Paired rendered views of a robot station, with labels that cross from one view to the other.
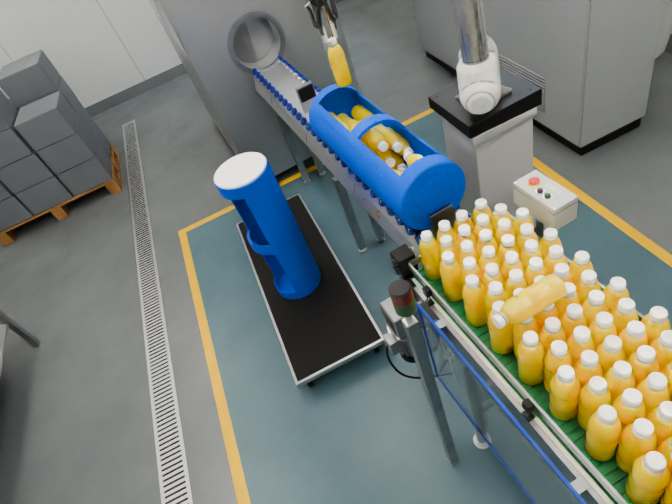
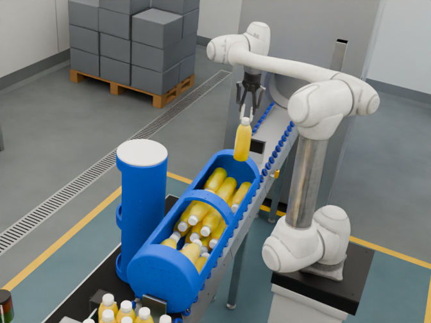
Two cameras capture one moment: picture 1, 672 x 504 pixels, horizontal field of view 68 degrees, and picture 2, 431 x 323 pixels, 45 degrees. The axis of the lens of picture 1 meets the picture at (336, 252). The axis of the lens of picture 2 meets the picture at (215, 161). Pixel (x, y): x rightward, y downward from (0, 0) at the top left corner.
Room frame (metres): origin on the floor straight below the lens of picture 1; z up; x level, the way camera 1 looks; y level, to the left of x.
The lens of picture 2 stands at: (0.15, -1.18, 2.54)
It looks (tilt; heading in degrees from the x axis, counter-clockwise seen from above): 32 degrees down; 27
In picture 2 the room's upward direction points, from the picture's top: 7 degrees clockwise
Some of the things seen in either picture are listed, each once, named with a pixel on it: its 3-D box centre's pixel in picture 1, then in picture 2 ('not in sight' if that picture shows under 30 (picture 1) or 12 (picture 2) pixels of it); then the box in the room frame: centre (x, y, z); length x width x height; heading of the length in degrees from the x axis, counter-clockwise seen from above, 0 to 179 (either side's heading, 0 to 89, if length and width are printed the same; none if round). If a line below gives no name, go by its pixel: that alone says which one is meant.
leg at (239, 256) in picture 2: (370, 205); (236, 270); (2.36, -0.31, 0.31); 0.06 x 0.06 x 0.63; 10
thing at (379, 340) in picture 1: (301, 279); (147, 270); (2.24, 0.27, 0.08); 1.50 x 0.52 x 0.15; 5
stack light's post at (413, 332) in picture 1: (435, 404); not in sight; (0.88, -0.12, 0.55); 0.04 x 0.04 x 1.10; 10
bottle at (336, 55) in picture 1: (338, 63); (242, 140); (2.10, -0.33, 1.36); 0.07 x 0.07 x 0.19
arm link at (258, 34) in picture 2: not in sight; (254, 41); (2.09, -0.33, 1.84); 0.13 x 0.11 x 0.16; 154
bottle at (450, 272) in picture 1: (451, 277); not in sight; (1.05, -0.33, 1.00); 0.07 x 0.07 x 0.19
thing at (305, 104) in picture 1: (308, 97); (255, 150); (2.63, -0.19, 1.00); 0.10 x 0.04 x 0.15; 100
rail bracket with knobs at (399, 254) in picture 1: (405, 261); (102, 306); (1.24, -0.22, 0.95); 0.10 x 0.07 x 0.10; 100
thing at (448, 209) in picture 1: (442, 221); (154, 309); (1.32, -0.41, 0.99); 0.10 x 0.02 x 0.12; 100
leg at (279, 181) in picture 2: (310, 142); (278, 189); (3.33, -0.15, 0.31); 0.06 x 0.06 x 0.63; 10
